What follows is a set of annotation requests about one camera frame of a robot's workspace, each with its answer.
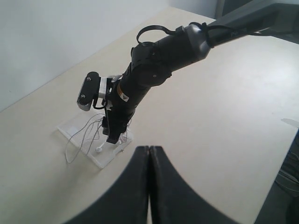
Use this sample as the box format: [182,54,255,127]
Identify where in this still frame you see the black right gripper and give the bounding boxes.
[100,74,145,144]

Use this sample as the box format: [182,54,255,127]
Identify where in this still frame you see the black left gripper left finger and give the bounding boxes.
[67,146,150,224]

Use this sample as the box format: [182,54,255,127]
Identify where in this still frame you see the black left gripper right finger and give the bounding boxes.
[148,146,236,224]

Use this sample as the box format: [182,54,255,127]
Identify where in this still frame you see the white wired earphones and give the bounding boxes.
[64,113,131,164]

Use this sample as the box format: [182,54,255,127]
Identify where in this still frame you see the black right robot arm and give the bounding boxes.
[102,0,299,144]

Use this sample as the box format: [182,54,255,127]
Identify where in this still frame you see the clear plastic open case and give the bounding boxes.
[56,112,134,169]

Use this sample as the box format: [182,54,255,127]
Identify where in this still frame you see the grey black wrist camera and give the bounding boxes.
[77,71,100,111]

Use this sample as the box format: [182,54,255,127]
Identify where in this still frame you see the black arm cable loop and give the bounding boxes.
[136,24,187,46]

